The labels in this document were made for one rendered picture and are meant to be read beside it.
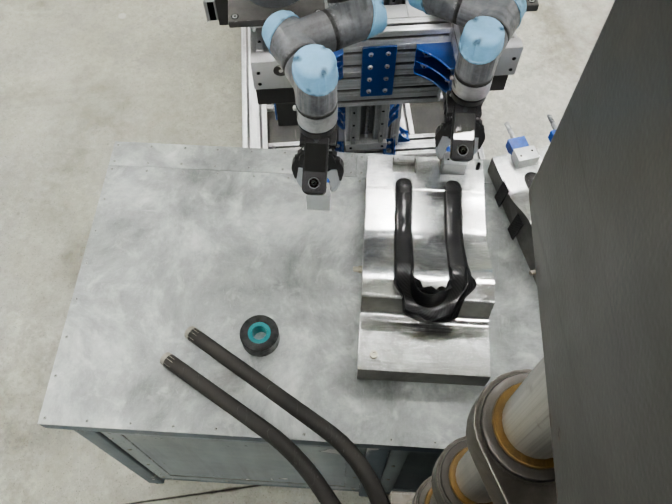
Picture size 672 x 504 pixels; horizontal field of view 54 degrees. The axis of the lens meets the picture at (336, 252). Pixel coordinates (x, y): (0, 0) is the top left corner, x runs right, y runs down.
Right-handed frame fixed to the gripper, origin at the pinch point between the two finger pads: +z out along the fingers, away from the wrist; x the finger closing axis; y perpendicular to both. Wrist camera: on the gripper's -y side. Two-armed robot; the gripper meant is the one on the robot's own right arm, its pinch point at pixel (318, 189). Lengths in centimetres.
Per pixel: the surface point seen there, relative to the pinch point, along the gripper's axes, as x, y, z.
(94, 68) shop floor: 107, 119, 95
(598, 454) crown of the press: -17, -72, -92
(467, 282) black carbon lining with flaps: -30.7, -19.3, 1.1
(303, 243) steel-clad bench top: 3.4, -4.8, 15.0
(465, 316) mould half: -31.3, -23.7, 7.8
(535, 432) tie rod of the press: -23, -65, -66
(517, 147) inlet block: -44.8, 19.9, 8.1
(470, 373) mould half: -32.1, -35.2, 8.9
